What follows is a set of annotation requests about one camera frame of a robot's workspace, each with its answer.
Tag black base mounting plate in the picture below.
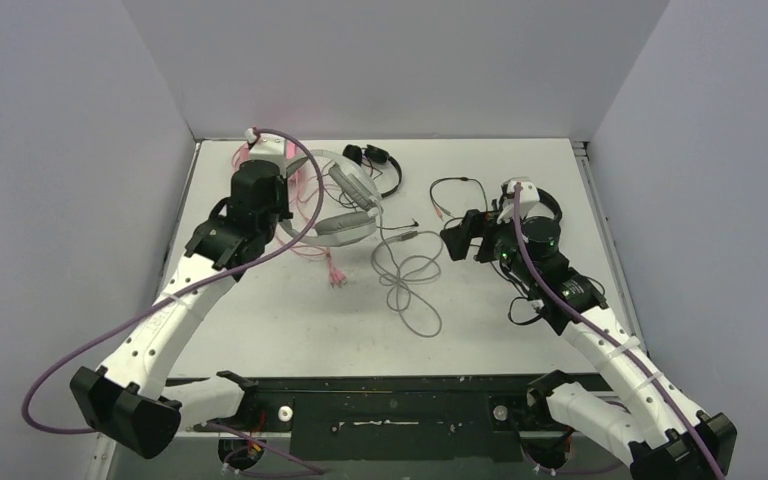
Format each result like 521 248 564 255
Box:
217 374 566 462

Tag black headset with microphone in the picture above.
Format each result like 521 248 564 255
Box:
428 176 563 226

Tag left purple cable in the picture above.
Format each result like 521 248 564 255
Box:
21 127 326 437

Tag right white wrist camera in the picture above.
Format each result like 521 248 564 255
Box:
496 177 540 224

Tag pink headset with cable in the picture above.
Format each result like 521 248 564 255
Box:
231 142 350 290

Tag white grey gaming headset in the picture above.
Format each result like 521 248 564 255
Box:
279 149 444 338

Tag small black on-ear headphones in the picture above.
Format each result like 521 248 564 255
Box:
342 144 403 199

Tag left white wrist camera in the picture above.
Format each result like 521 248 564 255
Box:
241 128 296 175

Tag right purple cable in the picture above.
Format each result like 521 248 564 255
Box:
513 183 727 480

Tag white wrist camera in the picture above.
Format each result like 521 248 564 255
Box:
241 128 296 175
496 177 540 224

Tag purple cable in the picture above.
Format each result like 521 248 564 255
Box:
21 127 326 437
513 183 727 480

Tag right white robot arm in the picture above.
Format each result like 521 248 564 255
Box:
440 210 737 479

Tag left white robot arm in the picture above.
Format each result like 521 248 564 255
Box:
70 160 289 459

